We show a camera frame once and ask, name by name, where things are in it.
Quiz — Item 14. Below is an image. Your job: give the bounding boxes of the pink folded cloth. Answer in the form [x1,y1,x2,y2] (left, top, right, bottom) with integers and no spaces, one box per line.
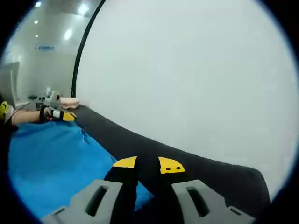
[59,97,81,111]

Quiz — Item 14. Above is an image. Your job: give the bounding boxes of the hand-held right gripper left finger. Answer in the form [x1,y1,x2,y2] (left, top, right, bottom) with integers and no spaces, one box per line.
[41,155,138,224]

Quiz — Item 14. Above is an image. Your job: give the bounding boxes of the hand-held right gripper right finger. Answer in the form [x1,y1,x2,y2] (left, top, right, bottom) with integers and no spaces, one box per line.
[157,156,256,224]

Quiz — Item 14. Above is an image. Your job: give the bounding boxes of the glass partition with black frame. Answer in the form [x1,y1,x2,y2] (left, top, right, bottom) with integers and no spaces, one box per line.
[0,0,104,110]

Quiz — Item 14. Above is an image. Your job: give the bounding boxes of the white background desk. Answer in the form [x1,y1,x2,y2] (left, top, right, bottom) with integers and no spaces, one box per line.
[15,94,45,110]

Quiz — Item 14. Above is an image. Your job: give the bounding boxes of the blue cloth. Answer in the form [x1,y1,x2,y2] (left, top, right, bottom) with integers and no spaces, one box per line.
[8,120,155,217]

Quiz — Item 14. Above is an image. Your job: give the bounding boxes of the person's left hand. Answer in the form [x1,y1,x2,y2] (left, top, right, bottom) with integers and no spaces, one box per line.
[39,106,62,122]

